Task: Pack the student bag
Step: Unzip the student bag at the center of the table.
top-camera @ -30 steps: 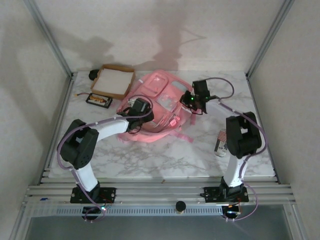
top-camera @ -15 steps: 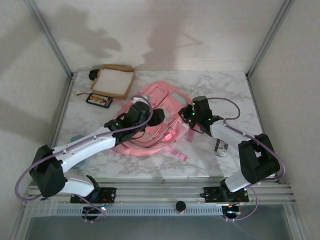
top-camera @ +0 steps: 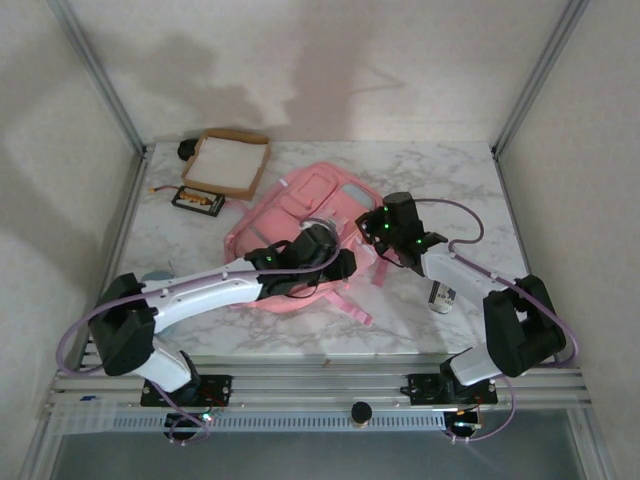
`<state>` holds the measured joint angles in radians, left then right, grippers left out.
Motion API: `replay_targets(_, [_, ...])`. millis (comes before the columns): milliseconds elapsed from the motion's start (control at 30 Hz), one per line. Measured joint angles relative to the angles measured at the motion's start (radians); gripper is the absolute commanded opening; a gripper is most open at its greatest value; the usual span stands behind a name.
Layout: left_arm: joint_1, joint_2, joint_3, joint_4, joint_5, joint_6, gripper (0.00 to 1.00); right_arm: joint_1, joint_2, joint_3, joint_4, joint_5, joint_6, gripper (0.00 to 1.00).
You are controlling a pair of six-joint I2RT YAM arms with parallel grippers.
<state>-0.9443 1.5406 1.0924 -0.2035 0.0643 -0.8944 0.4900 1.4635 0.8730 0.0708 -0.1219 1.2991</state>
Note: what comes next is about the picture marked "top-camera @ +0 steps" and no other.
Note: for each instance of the black controller board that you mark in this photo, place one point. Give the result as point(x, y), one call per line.
point(187, 425)
point(465, 422)

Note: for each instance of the aluminium rail frame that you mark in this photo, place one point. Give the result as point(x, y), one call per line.
point(320, 385)

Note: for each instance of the black knob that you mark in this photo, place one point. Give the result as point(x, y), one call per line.
point(361, 412)

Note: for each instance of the black battery pack with lead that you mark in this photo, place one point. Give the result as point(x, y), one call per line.
point(197, 201)

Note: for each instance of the pink student backpack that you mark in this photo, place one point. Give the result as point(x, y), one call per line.
point(285, 210)

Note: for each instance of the black round object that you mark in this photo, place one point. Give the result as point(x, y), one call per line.
point(186, 149)

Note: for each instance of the small blue tape tag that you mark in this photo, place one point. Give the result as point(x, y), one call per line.
point(88, 398)

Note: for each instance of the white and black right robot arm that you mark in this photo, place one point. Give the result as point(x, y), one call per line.
point(525, 330)

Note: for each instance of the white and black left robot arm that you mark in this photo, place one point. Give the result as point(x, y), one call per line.
point(210, 290)

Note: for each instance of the cardboard tray with white foam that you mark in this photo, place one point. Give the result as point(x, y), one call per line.
point(225, 162)

